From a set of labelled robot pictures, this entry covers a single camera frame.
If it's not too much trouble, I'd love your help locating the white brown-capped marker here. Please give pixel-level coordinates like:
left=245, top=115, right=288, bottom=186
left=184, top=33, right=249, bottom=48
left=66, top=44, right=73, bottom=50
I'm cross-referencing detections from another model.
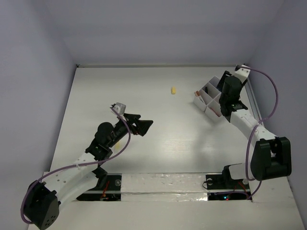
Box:
left=194, top=91, right=205, bottom=104

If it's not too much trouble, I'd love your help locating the yellow highlighter cap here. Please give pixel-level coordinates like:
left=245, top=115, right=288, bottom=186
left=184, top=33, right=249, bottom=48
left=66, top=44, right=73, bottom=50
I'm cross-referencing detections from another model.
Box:
left=171, top=87, right=177, bottom=95

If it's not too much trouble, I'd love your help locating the pink highlighter pen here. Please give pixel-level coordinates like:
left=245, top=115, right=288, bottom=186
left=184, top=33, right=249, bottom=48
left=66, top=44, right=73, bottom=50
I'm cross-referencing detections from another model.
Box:
left=210, top=108, right=221, bottom=117

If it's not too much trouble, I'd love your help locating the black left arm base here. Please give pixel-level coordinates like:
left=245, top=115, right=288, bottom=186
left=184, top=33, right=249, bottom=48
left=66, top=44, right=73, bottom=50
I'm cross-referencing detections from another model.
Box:
left=76, top=168, right=122, bottom=201

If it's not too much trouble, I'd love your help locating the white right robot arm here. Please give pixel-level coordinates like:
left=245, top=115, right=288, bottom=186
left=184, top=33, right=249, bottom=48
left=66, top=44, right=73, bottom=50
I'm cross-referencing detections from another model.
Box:
left=217, top=66, right=292, bottom=188

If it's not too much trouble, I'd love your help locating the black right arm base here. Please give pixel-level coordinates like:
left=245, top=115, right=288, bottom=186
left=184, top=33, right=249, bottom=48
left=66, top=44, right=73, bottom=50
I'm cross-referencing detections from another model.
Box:
left=202, top=165, right=251, bottom=201

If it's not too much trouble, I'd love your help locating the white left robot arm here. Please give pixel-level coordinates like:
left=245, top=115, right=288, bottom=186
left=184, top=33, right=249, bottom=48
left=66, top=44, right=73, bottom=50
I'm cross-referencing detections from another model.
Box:
left=21, top=113, right=154, bottom=230

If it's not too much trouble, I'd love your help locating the white divided organizer tray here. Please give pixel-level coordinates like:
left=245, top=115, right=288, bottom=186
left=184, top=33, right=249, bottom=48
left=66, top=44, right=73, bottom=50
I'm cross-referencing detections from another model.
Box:
left=193, top=76, right=223, bottom=123

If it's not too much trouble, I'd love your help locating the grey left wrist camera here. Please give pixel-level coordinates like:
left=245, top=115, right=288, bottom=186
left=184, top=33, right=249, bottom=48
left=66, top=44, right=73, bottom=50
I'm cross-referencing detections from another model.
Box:
left=110, top=102, right=127, bottom=121

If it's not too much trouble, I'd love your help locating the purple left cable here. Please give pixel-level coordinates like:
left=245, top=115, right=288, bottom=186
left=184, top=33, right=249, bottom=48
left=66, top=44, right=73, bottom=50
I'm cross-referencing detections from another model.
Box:
left=20, top=106, right=132, bottom=223

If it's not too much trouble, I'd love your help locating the aluminium rail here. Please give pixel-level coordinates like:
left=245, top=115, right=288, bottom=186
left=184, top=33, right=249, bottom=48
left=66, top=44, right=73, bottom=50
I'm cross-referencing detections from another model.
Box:
left=245, top=80, right=262, bottom=121

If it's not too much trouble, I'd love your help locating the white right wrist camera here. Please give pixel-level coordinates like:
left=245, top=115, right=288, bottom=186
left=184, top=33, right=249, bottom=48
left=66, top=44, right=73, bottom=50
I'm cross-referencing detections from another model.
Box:
left=233, top=65, right=250, bottom=85

